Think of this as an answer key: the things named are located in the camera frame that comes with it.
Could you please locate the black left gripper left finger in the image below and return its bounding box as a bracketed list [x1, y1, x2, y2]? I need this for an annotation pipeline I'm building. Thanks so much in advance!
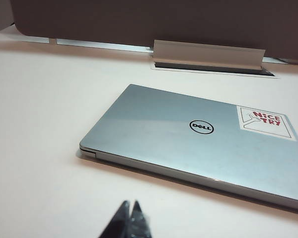
[111, 199, 133, 238]

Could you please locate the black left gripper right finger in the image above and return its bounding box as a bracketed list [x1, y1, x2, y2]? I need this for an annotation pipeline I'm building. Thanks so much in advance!
[130, 199, 152, 238]

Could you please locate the silver Dell laptop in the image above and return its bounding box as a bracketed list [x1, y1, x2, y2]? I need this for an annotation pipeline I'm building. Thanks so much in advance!
[78, 83, 298, 213]

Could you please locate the white Nice Try sticker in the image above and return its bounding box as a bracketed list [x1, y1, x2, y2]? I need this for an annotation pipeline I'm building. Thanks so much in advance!
[236, 106, 298, 141]

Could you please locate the grey-brown fabric desk divider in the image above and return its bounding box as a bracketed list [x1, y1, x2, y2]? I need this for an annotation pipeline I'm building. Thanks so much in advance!
[9, 0, 298, 65]

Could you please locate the white cable port flap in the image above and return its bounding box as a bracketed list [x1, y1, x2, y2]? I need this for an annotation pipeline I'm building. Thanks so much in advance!
[151, 39, 266, 72]

